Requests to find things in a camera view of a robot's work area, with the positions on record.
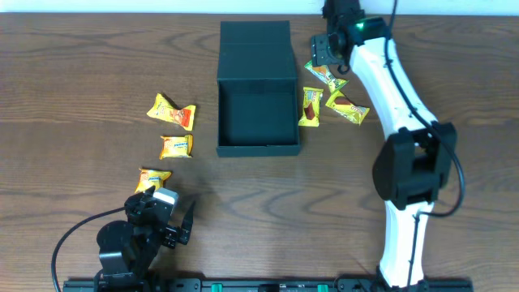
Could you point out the yellow chocolate wafer packet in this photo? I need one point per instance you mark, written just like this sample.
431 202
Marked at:
311 107

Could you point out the green yellow snack packet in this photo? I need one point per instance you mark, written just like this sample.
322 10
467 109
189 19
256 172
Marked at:
326 76

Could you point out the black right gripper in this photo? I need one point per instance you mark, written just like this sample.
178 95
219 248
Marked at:
318 50

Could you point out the dark green open box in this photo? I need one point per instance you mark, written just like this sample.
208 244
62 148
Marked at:
257 85

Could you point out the yellow biscuit packet near gripper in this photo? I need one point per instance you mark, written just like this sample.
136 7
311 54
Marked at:
151 178

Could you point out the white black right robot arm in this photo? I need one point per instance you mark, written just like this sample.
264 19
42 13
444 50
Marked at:
418 151

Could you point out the yellow chocolate snack packet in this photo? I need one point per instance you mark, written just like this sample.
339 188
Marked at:
340 103

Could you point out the yellow orange snack packet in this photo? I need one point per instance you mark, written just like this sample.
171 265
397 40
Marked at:
163 110

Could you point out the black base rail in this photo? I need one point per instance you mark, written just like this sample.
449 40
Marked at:
342 285

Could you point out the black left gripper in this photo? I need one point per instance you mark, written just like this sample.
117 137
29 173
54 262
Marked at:
172 238

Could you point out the yellow biscuit snack packet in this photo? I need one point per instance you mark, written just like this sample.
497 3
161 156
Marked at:
176 146

